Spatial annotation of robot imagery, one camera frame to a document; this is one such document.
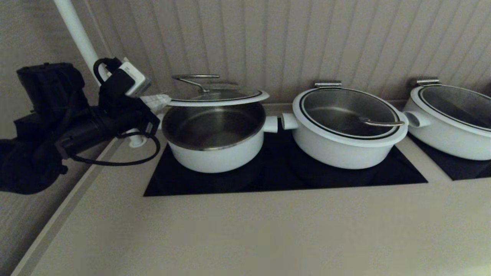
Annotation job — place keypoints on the small black glass cooktop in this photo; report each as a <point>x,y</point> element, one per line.
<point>460,170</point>

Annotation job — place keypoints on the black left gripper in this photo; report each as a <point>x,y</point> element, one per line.
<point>111,120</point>

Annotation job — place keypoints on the white support pole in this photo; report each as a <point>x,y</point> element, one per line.
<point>82,42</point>

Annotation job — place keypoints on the glass lid white rim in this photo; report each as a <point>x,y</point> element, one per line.
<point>218,96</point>
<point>337,111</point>
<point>460,103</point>

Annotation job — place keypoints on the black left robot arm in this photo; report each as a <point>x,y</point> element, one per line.
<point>38,126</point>

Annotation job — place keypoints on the white pot steel interior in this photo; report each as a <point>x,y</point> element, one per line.
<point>441,142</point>
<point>218,159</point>
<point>333,153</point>

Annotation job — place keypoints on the large black glass cooktop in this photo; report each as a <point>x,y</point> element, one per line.
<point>276,176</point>

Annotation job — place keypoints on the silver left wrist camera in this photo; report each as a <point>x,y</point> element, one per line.
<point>134,82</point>

